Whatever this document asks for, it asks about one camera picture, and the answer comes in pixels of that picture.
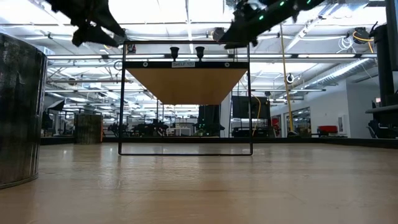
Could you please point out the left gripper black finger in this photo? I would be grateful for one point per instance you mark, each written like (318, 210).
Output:
(90, 35)
(110, 26)

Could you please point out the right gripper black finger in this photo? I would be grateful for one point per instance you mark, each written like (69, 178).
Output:
(236, 39)

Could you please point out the black candlestick holder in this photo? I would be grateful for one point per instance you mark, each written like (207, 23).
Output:
(174, 51)
(200, 51)

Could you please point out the grey metal cylinder container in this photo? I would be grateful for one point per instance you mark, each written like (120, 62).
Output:
(18, 109)

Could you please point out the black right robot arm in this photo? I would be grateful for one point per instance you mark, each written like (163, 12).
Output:
(289, 9)

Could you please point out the black standing panel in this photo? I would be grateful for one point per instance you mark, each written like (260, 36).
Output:
(209, 116)

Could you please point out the red bin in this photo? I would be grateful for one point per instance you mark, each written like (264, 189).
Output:
(327, 129)

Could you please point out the grey standing desk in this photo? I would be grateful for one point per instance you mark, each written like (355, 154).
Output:
(382, 109)

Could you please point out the black frame shelf wooden top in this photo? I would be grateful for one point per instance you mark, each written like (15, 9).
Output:
(186, 84)

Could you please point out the black wall screen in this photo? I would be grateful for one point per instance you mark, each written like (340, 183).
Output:
(245, 107)

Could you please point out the silver ventilation duct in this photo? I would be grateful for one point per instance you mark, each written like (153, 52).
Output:
(339, 73)

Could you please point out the black aluminium rig frame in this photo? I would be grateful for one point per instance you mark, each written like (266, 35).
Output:
(280, 140)

